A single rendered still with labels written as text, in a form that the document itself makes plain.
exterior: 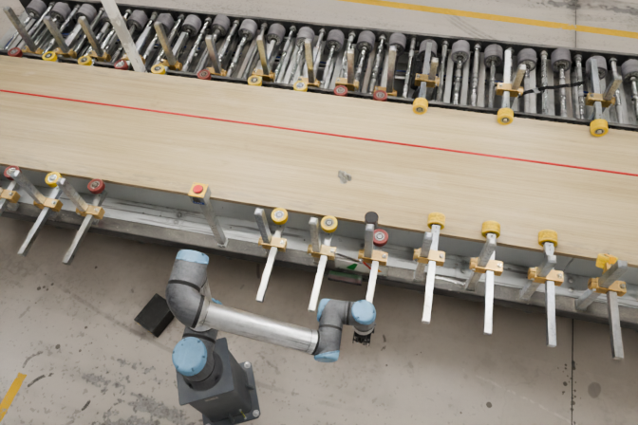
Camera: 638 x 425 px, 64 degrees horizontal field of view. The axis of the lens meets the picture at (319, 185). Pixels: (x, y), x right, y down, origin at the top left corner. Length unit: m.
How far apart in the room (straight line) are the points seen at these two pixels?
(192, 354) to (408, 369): 1.34
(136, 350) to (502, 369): 2.16
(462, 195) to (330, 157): 0.70
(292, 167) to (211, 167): 0.43
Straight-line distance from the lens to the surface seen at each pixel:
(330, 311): 2.00
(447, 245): 2.69
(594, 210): 2.77
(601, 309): 2.77
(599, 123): 3.00
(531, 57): 3.42
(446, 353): 3.23
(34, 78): 3.67
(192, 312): 1.83
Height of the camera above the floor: 3.07
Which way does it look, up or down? 57 degrees down
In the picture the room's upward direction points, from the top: 6 degrees counter-clockwise
